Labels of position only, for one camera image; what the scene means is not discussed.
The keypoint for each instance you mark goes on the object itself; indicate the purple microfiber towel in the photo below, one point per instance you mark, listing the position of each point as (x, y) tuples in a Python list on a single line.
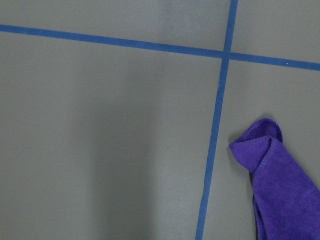
[(286, 202)]

